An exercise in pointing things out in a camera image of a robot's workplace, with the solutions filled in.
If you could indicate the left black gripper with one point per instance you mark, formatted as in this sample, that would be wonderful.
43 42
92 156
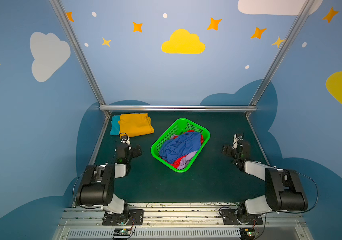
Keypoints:
134 151

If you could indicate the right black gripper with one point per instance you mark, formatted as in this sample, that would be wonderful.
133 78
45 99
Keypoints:
228 150

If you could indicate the blue printed t-shirt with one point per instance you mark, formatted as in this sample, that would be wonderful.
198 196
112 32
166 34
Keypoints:
163 153

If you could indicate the green plastic laundry basket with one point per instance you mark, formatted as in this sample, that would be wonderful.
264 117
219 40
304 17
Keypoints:
179 127

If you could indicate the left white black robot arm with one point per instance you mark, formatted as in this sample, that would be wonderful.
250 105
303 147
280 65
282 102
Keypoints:
96 187

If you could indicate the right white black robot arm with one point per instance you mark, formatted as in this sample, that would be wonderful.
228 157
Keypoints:
284 192

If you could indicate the folded teal t-shirt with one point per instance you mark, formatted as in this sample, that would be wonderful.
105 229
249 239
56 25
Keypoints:
115 126

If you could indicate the folded yellow t-shirt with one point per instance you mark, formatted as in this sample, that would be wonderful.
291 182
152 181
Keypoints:
135 125

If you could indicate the back horizontal aluminium bar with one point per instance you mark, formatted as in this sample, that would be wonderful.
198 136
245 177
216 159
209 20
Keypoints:
121 108

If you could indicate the red t-shirt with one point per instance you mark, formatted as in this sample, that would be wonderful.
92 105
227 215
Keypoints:
179 150

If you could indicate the lilac t-shirt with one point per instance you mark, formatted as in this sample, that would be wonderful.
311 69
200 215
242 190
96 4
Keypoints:
183 148

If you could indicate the left green circuit board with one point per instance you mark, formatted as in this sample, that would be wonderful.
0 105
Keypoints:
122 233

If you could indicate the green circuit board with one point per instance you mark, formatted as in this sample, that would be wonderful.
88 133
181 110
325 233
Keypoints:
122 233
247 234

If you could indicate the right green circuit board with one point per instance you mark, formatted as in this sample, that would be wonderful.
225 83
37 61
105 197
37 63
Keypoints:
247 234

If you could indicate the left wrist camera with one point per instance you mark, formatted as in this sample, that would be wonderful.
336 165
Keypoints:
125 139

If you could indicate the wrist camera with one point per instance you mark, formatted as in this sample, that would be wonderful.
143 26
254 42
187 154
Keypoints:
125 139
237 138

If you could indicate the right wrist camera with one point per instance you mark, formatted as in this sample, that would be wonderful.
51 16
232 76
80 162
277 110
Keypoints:
237 138

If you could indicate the right diagonal aluminium post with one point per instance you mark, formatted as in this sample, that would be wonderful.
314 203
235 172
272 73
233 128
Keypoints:
297 25

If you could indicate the diagonal aluminium post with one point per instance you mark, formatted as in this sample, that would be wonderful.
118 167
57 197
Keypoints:
297 25
66 25

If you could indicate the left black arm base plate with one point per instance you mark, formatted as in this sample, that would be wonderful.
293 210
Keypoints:
127 218

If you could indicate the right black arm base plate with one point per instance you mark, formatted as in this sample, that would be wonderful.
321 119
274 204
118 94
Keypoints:
231 217

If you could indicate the aluminium front rail frame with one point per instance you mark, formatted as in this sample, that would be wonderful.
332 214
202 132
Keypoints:
179 221

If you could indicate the left diagonal aluminium post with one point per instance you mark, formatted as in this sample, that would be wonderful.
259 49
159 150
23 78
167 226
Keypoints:
66 25

